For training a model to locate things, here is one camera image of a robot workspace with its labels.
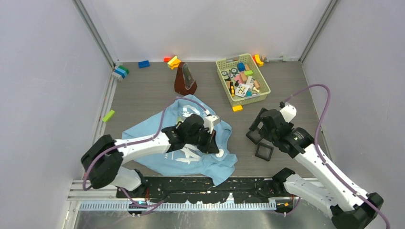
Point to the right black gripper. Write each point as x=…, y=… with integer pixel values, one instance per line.
x=255, y=123

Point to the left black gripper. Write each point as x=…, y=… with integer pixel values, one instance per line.
x=210, y=146

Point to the light blue printed t-shirt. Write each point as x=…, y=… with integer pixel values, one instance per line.
x=189, y=160

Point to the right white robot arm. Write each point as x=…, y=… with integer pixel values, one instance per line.
x=347, y=205

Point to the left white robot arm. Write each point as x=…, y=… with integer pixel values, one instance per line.
x=103, y=161

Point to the yellow brick near basket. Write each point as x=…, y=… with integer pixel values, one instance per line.
x=237, y=108

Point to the yellow red corner blocks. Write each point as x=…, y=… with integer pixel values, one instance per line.
x=260, y=60

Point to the green plastic basket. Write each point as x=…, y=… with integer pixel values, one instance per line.
x=242, y=80

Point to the brown metronome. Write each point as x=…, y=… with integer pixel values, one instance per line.
x=184, y=83

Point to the yellow orange toy block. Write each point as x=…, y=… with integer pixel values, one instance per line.
x=174, y=62

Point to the lime green toy brick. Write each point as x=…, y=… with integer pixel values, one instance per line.
x=108, y=116

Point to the blue toy brick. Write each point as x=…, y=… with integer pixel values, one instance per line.
x=143, y=64

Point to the stacked blue green bricks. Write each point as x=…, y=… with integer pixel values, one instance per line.
x=120, y=72

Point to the black square frame box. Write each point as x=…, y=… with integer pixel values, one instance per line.
x=264, y=151
x=254, y=136

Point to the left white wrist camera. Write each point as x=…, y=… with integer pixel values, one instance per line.
x=210, y=121

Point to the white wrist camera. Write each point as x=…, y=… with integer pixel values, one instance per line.
x=210, y=121
x=288, y=112

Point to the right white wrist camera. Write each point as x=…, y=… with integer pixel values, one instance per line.
x=288, y=112

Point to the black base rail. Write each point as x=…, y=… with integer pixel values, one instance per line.
x=202, y=189

